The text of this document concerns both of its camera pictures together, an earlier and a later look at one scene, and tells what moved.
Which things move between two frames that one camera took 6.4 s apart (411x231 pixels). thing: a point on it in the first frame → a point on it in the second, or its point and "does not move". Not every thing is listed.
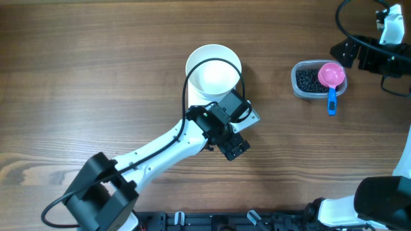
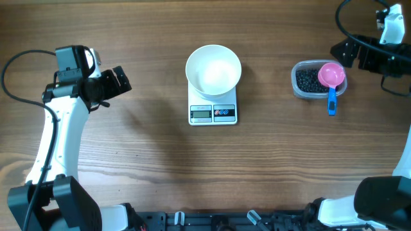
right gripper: (365, 62) does not move
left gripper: (225, 145) → (113, 90)
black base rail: (228, 221) does not move
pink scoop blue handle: (331, 75) does not move
